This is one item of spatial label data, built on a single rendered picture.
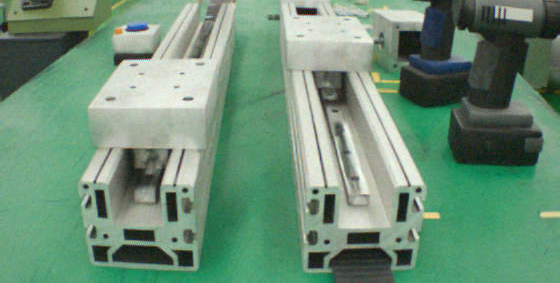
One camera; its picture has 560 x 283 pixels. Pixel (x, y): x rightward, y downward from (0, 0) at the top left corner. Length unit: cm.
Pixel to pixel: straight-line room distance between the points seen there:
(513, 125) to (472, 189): 11
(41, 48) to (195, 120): 98
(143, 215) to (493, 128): 43
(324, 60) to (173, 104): 29
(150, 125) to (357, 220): 20
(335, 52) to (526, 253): 37
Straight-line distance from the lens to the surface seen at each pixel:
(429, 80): 95
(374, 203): 57
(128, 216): 55
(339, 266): 54
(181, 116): 56
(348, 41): 80
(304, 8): 130
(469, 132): 76
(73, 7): 151
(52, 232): 63
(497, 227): 65
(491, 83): 77
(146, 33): 114
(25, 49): 152
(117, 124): 57
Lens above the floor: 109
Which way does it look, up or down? 21 degrees down
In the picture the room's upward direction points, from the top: 1 degrees clockwise
